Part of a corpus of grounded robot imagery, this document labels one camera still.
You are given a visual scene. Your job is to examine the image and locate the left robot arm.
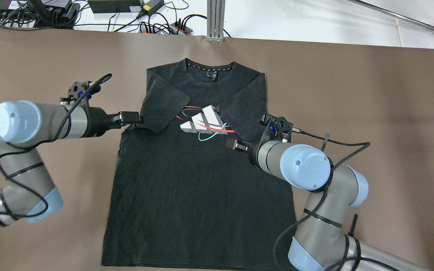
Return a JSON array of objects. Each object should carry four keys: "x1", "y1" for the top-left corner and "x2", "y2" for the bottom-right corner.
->
[{"x1": 0, "y1": 100, "x2": 143, "y2": 229}]

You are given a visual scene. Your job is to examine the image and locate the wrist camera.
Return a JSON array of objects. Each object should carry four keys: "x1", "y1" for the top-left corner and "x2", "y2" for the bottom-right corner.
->
[
  {"x1": 259, "y1": 114, "x2": 294, "y2": 144},
  {"x1": 60, "y1": 81, "x2": 101, "y2": 107}
]

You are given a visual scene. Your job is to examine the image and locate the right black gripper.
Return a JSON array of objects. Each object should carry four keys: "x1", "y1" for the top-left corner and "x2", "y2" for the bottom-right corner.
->
[{"x1": 226, "y1": 138, "x2": 266, "y2": 168}]

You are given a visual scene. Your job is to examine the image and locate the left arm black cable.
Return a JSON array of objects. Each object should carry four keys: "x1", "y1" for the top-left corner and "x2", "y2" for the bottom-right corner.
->
[{"x1": 0, "y1": 73, "x2": 113, "y2": 226}]

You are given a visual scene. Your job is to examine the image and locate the black power adapter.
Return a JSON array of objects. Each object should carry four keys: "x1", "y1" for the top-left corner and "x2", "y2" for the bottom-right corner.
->
[{"x1": 142, "y1": 0, "x2": 164, "y2": 14}]

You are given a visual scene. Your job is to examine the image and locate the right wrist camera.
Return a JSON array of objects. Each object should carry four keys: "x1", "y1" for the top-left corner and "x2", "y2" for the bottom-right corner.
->
[{"x1": 259, "y1": 114, "x2": 294, "y2": 144}]

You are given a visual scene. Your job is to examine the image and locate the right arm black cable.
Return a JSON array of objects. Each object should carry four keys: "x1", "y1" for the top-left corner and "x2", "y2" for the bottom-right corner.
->
[{"x1": 272, "y1": 128, "x2": 434, "y2": 271}]

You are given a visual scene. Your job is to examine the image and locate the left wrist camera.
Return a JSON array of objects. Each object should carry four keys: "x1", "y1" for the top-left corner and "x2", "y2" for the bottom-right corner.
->
[{"x1": 60, "y1": 81, "x2": 101, "y2": 107}]

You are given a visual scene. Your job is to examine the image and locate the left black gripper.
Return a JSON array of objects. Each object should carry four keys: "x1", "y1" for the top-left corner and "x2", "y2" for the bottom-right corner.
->
[{"x1": 86, "y1": 107, "x2": 141, "y2": 138}]

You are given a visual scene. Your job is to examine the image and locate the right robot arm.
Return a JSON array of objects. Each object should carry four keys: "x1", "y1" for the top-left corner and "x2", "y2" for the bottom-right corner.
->
[{"x1": 226, "y1": 139, "x2": 423, "y2": 271}]

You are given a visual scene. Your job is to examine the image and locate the black network switch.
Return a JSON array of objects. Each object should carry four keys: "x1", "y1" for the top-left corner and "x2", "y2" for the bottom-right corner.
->
[{"x1": 87, "y1": 0, "x2": 145, "y2": 14}]

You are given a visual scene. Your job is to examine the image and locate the black graphic t-shirt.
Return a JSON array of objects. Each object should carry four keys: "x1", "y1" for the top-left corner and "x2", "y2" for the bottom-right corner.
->
[{"x1": 101, "y1": 59, "x2": 296, "y2": 271}]

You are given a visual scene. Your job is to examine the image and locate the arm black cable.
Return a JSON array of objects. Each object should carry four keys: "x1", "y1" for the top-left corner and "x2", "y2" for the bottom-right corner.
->
[
  {"x1": 272, "y1": 128, "x2": 434, "y2": 271},
  {"x1": 0, "y1": 73, "x2": 113, "y2": 226}
]

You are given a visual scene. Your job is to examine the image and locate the aluminium frame post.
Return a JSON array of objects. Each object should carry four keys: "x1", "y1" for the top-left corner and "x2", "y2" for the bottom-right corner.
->
[{"x1": 206, "y1": 0, "x2": 226, "y2": 43}]

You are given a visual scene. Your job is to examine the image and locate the metal grabber rod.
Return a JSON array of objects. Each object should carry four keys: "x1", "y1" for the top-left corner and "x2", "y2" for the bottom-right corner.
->
[{"x1": 348, "y1": 0, "x2": 434, "y2": 32}]

